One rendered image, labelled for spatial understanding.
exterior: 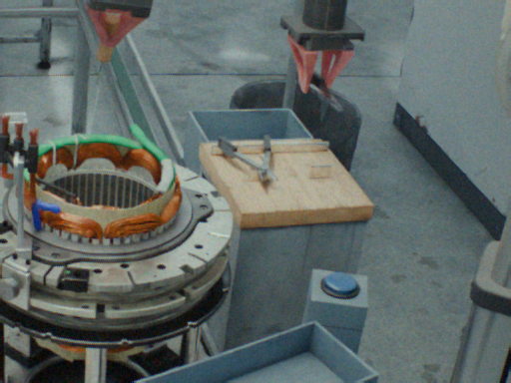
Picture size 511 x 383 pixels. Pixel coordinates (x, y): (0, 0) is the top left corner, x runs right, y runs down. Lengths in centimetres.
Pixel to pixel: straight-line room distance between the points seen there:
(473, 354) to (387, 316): 198
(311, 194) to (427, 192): 245
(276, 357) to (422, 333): 193
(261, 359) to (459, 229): 255
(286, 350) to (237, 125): 57
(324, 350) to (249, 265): 27
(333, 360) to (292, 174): 38
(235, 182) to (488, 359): 47
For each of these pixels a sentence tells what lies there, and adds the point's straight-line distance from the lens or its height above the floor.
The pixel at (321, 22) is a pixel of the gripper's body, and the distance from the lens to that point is 132.
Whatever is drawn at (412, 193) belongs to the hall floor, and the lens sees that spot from 376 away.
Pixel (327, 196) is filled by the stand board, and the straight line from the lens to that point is 135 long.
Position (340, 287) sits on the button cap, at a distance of 121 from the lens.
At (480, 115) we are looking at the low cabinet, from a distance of 363.
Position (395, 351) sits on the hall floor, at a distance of 291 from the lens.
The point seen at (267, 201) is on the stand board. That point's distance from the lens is 132.
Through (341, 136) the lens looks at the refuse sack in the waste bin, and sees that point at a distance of 278.
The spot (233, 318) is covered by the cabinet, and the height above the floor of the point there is 89.
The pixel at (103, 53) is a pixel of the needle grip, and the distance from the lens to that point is 112.
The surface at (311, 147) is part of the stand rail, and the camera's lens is 146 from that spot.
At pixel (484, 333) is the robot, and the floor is 112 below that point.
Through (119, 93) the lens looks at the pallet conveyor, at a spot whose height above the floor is 75.
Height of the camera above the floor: 170
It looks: 27 degrees down
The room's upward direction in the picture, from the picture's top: 6 degrees clockwise
